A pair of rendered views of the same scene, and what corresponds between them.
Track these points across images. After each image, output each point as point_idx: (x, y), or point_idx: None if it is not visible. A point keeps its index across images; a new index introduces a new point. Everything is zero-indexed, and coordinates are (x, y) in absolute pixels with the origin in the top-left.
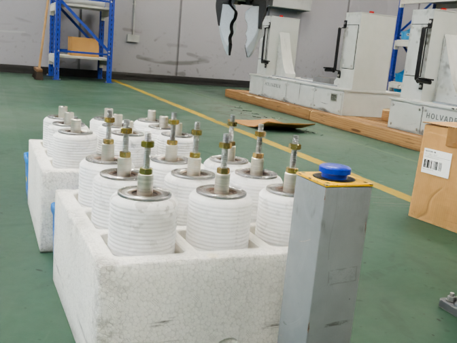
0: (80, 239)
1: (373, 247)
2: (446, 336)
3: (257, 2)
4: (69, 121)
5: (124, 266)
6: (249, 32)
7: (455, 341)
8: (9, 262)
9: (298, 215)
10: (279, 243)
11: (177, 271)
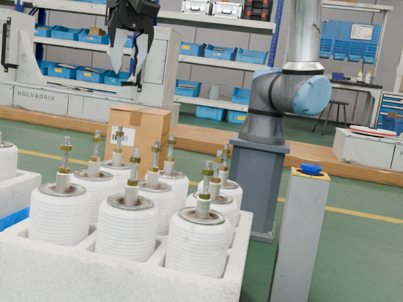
0: (150, 278)
1: None
2: (247, 248)
3: (147, 30)
4: None
5: (240, 283)
6: (140, 56)
7: (253, 248)
8: None
9: (297, 202)
10: None
11: (243, 271)
